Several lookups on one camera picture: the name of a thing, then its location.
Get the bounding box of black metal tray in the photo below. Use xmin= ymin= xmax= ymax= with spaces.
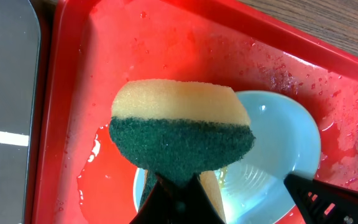
xmin=0 ymin=0 xmax=55 ymax=223

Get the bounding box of red plastic tray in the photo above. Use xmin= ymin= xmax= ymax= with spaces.
xmin=32 ymin=1 xmax=358 ymax=223

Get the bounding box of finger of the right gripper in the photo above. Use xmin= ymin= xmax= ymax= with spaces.
xmin=284 ymin=174 xmax=358 ymax=224

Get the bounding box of green yellow sponge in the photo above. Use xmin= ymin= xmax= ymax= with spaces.
xmin=109 ymin=79 xmax=255 ymax=218

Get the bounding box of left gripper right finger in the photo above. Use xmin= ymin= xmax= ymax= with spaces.
xmin=178 ymin=173 xmax=226 ymax=224

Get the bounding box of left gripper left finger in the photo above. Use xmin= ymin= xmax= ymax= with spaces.
xmin=130 ymin=174 xmax=178 ymax=224

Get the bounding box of light blue plate top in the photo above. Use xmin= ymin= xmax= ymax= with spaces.
xmin=132 ymin=90 xmax=322 ymax=224

